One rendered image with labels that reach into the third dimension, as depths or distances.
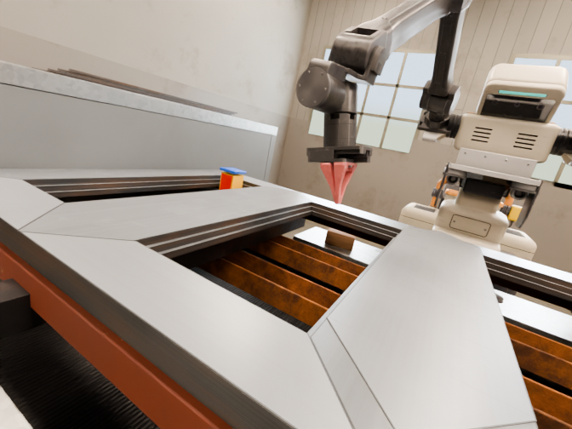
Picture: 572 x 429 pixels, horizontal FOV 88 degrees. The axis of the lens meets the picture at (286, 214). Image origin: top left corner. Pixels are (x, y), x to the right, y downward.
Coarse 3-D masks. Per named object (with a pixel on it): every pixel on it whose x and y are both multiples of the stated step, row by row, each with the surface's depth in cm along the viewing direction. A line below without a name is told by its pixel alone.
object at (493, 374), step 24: (336, 312) 32; (360, 312) 33; (384, 312) 34; (384, 336) 30; (408, 336) 30; (432, 336) 31; (456, 336) 32; (432, 360) 27; (456, 360) 28; (480, 360) 29; (504, 360) 30; (480, 384) 26; (504, 384) 26; (528, 408) 24
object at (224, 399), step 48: (48, 192) 57; (96, 192) 65; (0, 240) 39; (144, 240) 40; (192, 240) 48; (96, 288) 28; (144, 336) 25; (336, 336) 28; (192, 384) 23; (336, 384) 23
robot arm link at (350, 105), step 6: (348, 84) 48; (354, 84) 49; (348, 90) 48; (354, 90) 49; (348, 96) 48; (354, 96) 49; (348, 102) 49; (354, 102) 49; (342, 108) 49; (348, 108) 49; (354, 108) 49; (324, 114) 51; (336, 114) 50; (354, 114) 51
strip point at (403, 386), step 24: (360, 336) 29; (360, 360) 26; (384, 360) 26; (408, 360) 27; (384, 384) 23; (408, 384) 24; (432, 384) 24; (456, 384) 25; (384, 408) 21; (408, 408) 22; (432, 408) 22; (456, 408) 23; (480, 408) 23; (504, 408) 24
